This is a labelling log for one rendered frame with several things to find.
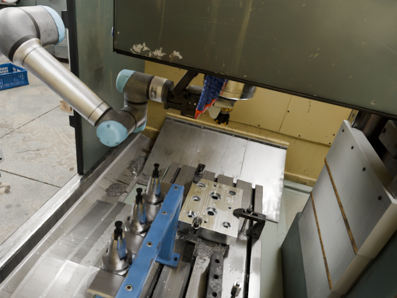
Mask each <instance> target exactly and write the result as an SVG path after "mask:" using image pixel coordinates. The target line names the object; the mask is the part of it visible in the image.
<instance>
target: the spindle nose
mask: <svg viewBox="0 0 397 298"><path fill-rule="evenodd" d="M206 76H207V75H206V74H204V77H203V79H204V81H203V85H204V82H205V80H206ZM223 84H224V86H223V87H222V91H220V95H218V96H221V97H224V98H229V99H237V100H246V99H251V98H253V97H254V96H255V94H256V91H257V90H258V87H257V86H252V85H247V84H244V83H239V82H235V81H231V80H227V79H225V82H224V83H223Z"/></svg>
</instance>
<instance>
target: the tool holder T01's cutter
mask: <svg viewBox="0 0 397 298"><path fill-rule="evenodd" d="M229 118H230V114H222V113H220V112H219V114H218V116H217V118H215V119H214V121H216V123H217V124H221V123H223V124H224V125H227V124H228V123H229Z"/></svg>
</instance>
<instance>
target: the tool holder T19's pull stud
mask: <svg viewBox="0 0 397 298"><path fill-rule="evenodd" d="M115 226H116V229H115V230H114V238H116V239H120V238H122V234H123V230H122V228H121V226H122V221H116V222H115Z"/></svg>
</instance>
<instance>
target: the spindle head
mask: <svg viewBox="0 0 397 298"><path fill-rule="evenodd" d="M114 48H115V49H117V51H116V53H117V54H121V55H125V56H129V57H134V58H137V59H142V60H147V61H151V62H154V63H159V64H164V65H167V66H172V67H176V68H180V69H184V70H189V71H192V72H197V73H202V74H205V75H209V76H214V77H219V78H222V79H227V80H231V81H235V82H239V83H244V84H247V85H252V86H257V87H260V88H264V89H269V90H274V91H277V92H282V93H286V94H290V95H294V96H299V97H302V98H307V99H312V100H315V101H319V102H324V103H329V104H332V105H337V106H341V107H345V108H349V109H354V110H357V111H362V112H367V113H370V114H374V115H379V116H384V117H387V118H392V119H396V120H397V0H115V35H114Z"/></svg>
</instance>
